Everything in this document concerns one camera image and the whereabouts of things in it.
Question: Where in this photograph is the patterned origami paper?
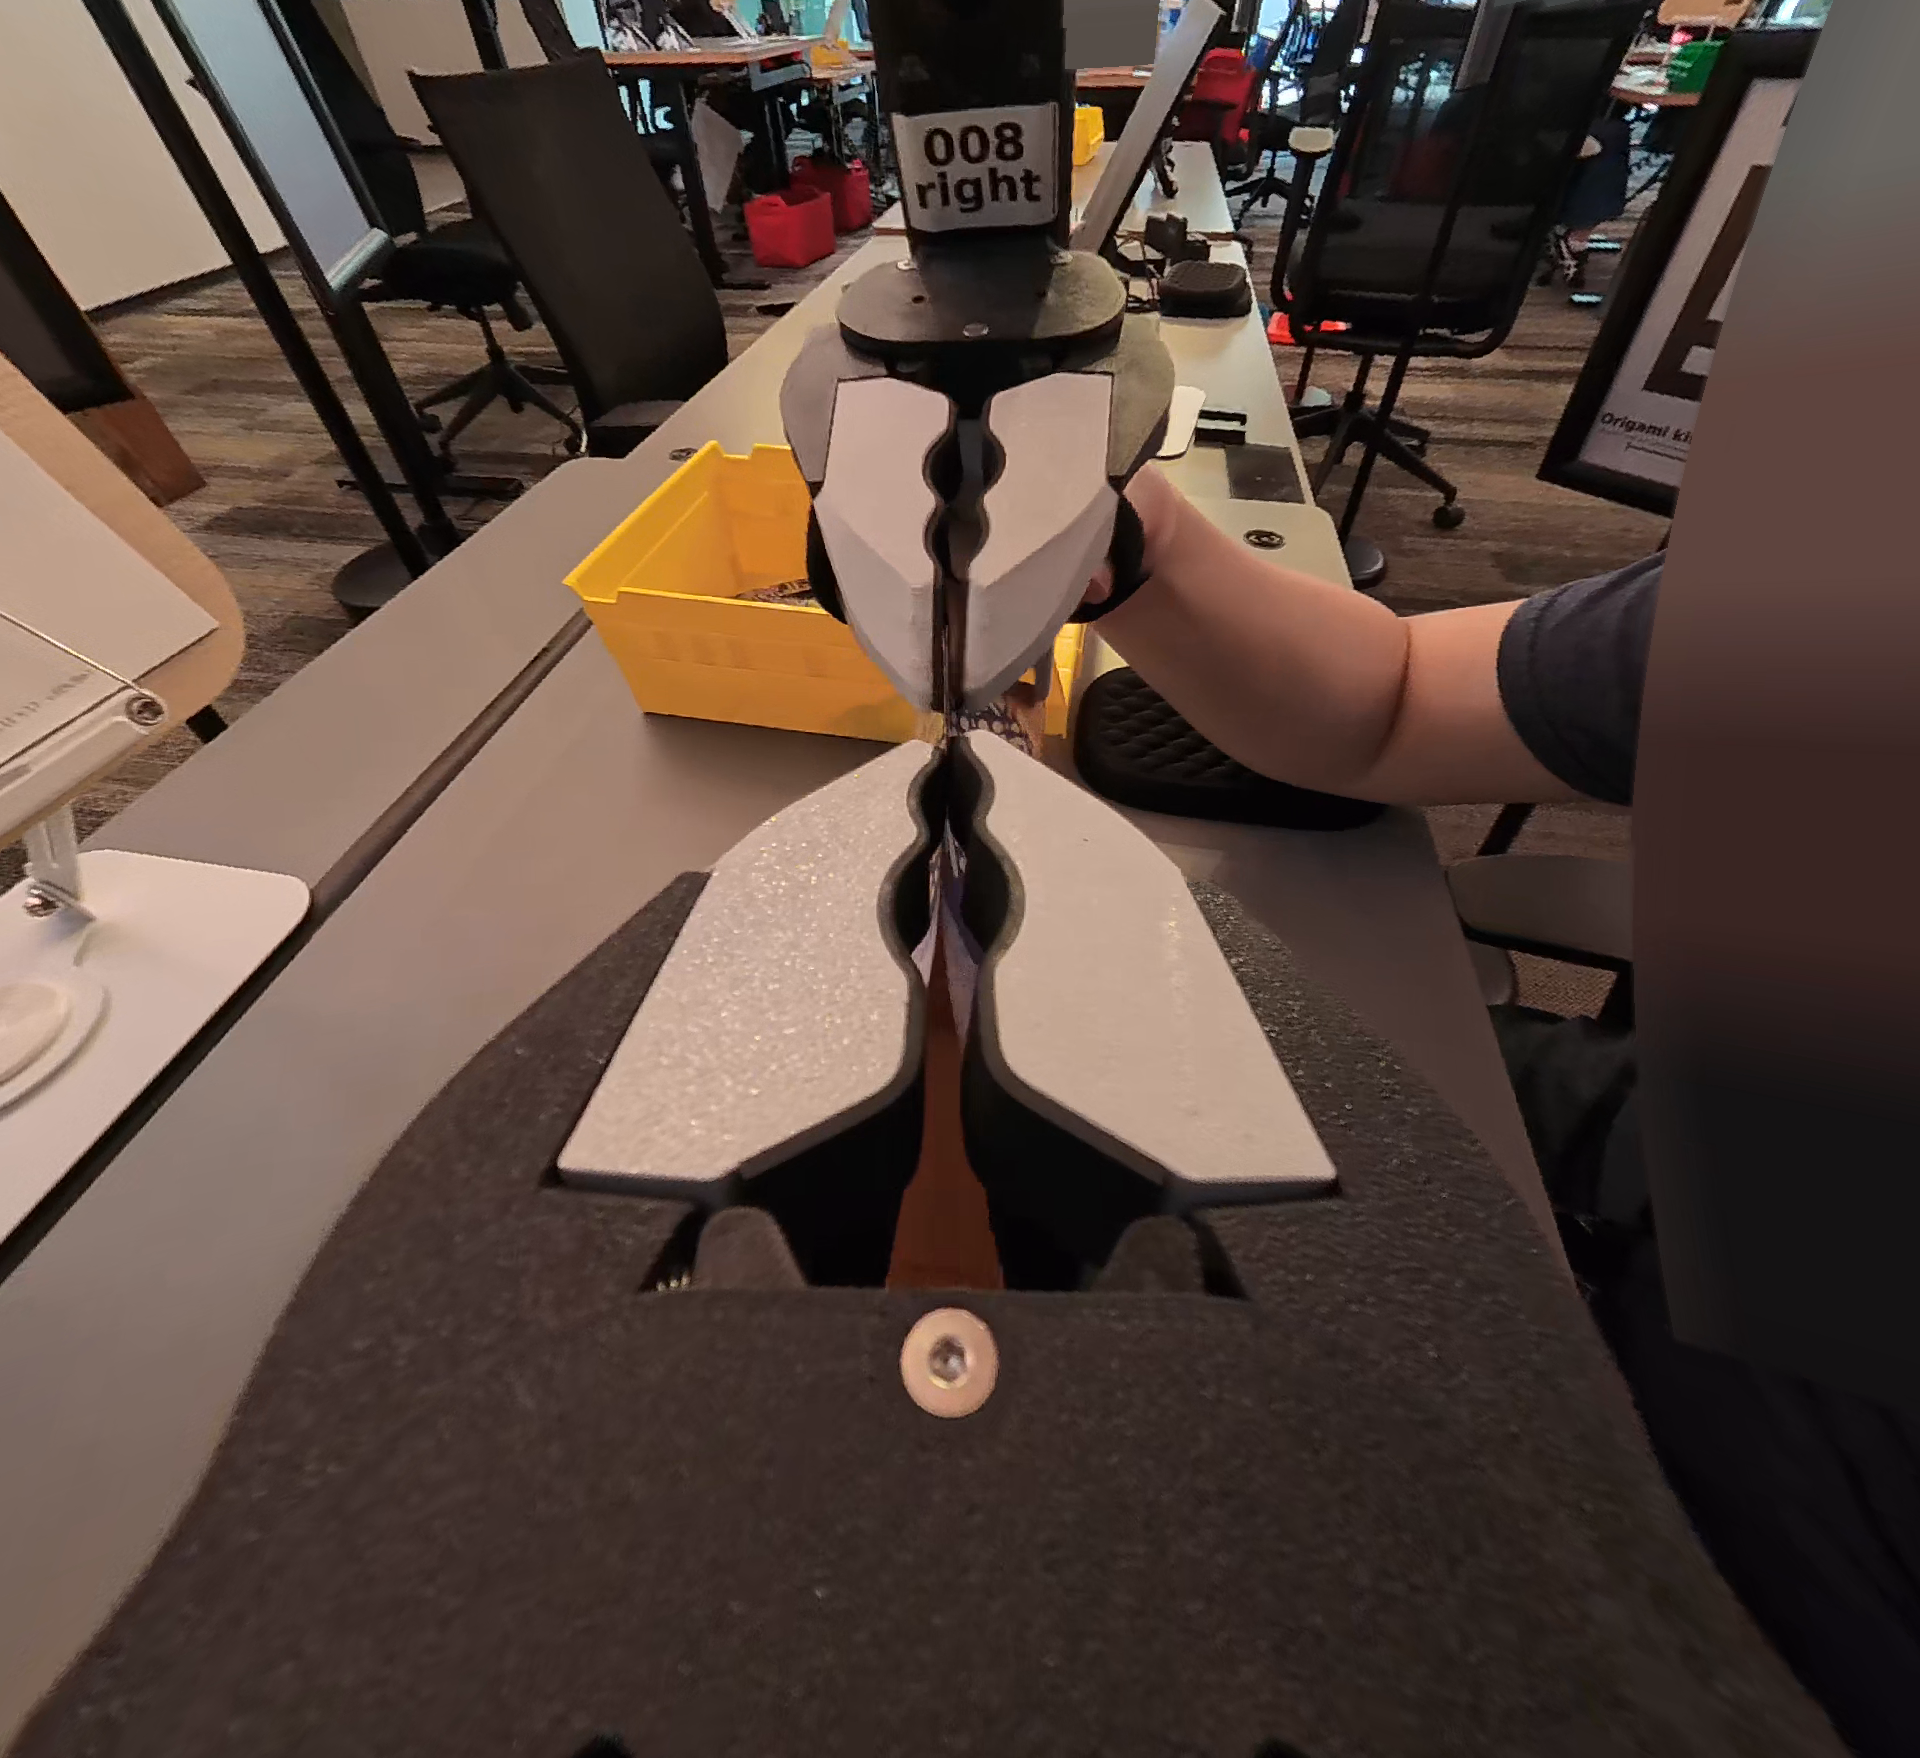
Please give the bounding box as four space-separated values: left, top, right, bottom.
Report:
884 689 1052 1292

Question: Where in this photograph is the black swivel office chair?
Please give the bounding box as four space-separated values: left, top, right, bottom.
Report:
370 220 582 456

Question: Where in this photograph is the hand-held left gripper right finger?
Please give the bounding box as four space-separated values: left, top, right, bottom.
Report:
951 732 1339 1290

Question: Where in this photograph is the rolling whiteboard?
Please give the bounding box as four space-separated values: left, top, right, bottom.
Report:
60 0 525 502

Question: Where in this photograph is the dark slanted board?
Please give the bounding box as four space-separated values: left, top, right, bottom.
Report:
1072 0 1225 262

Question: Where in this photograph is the black high-back chair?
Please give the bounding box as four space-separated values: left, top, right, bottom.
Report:
407 48 732 457

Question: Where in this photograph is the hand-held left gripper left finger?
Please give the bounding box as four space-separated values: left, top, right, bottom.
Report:
555 739 953 1290

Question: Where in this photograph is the white metal document stand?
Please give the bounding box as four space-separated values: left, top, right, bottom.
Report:
0 677 312 1250

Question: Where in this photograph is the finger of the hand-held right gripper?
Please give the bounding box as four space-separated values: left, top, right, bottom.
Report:
815 377 961 714
949 372 1121 714

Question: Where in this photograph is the black mesh office chair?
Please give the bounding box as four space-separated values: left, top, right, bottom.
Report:
1272 0 1652 590

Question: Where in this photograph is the black stand pole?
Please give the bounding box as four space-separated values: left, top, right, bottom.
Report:
0 0 455 623

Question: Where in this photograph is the black framed marker sign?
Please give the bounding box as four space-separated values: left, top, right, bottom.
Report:
1540 30 1823 518

